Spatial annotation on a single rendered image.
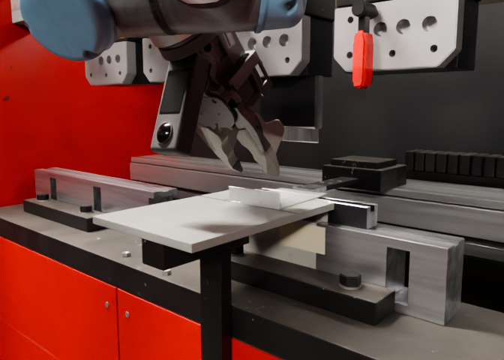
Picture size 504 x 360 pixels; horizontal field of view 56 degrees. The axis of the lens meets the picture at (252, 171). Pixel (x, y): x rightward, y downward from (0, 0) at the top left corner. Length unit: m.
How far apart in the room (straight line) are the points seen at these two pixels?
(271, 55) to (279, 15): 0.33
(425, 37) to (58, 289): 0.81
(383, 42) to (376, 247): 0.25
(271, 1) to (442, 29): 0.27
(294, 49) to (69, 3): 0.35
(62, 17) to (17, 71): 0.99
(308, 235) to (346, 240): 0.06
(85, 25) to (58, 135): 1.05
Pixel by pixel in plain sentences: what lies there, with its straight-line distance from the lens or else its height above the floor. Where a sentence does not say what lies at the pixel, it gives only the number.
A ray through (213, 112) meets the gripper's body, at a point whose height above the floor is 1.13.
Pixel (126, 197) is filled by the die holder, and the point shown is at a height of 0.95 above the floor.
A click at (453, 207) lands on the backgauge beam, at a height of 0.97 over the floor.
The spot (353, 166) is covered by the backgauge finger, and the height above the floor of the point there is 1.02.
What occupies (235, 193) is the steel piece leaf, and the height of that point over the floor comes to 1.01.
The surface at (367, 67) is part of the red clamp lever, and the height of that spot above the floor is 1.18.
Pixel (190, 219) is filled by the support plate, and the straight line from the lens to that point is 0.57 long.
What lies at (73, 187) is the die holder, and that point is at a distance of 1.18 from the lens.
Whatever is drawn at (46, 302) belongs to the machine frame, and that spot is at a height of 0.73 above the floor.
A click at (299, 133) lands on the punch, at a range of 0.71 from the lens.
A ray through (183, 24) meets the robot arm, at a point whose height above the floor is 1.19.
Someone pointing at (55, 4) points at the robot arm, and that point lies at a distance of 0.40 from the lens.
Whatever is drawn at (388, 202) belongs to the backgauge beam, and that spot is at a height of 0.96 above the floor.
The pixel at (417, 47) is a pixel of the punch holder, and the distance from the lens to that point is 0.58.
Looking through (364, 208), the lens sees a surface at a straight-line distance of 0.65.
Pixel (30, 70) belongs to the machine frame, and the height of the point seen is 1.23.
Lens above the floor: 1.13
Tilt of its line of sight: 8 degrees down
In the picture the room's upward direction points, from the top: straight up
